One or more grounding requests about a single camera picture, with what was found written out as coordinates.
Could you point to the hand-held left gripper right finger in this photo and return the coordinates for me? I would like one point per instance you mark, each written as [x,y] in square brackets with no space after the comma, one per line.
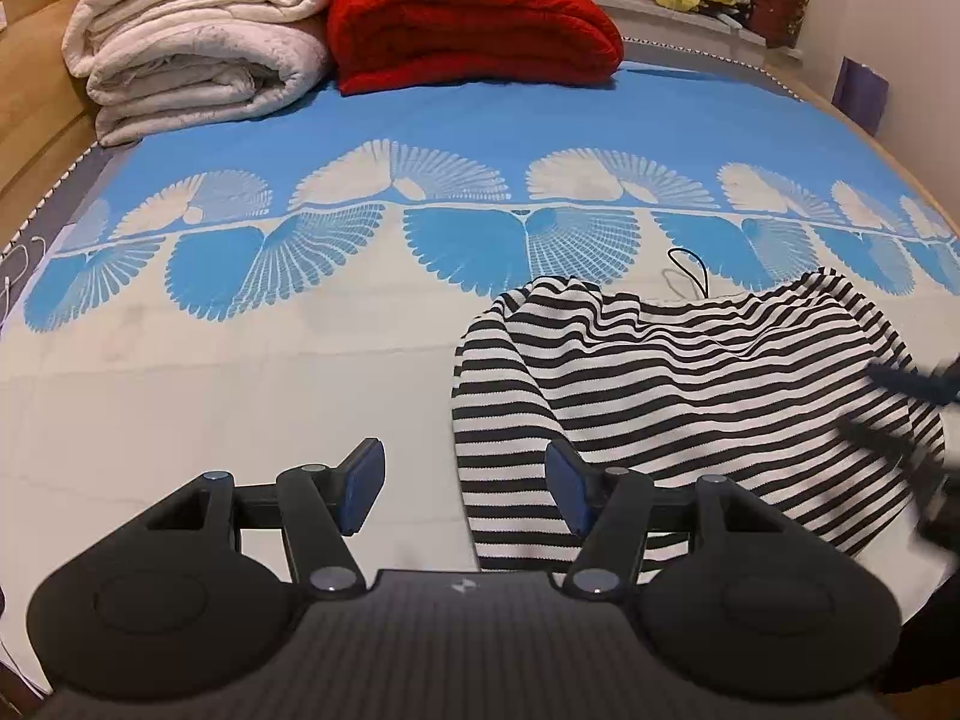
[564,485]

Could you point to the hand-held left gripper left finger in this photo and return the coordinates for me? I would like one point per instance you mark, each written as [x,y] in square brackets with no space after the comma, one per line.
[364,481]

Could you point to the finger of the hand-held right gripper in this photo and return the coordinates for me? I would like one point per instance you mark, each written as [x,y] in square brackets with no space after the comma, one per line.
[892,446]
[911,382]

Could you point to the black white striped shirt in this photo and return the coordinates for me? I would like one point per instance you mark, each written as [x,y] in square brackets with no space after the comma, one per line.
[637,375]

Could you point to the purple bag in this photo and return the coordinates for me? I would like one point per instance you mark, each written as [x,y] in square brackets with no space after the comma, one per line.
[861,94]

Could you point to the blue feather print bedsheet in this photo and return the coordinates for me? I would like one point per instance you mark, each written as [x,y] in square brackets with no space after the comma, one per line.
[375,127]

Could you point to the dark red pillow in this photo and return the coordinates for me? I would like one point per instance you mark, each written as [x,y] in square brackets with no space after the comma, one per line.
[781,0]

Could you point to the white folded quilt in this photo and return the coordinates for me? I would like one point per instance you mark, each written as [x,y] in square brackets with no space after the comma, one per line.
[195,52]

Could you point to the red folded blanket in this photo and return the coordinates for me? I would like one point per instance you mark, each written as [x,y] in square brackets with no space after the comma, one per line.
[465,22]

